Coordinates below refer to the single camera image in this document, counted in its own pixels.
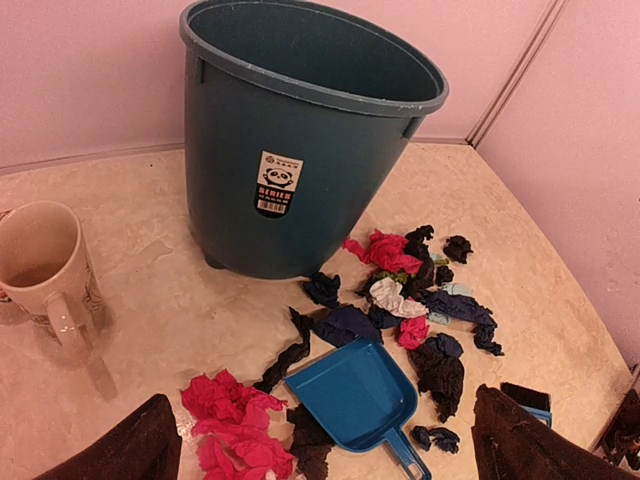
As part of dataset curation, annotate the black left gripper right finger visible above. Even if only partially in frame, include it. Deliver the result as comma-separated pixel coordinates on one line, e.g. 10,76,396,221
471,385,634,479

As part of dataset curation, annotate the blue plastic dustpan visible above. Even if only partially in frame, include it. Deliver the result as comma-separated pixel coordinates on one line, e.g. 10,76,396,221
285,339,432,479

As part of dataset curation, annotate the teal plastic waste bin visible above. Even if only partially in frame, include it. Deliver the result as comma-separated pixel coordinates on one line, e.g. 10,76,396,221
179,1,449,279

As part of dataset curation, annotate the black crumpled paper scrap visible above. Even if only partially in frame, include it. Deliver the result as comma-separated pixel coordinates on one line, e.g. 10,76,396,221
408,343,465,423

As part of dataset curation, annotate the white ceramic mug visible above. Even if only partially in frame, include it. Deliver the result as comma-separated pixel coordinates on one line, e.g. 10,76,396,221
1,201,105,355

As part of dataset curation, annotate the small navy paper scrap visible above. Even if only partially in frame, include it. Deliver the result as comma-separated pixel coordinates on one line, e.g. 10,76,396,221
410,425,460,454

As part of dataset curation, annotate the long black paper strip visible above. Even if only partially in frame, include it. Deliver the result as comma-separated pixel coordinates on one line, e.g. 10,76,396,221
253,307,314,394

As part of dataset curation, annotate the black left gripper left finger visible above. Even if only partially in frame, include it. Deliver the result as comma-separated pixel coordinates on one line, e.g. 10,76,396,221
38,394,182,479

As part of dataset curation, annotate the blue hand brush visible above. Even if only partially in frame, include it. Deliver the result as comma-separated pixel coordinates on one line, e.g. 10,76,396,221
500,382,552,428

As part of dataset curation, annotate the white paper scrap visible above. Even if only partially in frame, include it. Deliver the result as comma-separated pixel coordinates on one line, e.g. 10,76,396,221
369,277,428,319

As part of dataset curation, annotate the small black paper scrap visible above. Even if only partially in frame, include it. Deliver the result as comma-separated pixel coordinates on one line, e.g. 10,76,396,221
443,235,473,264

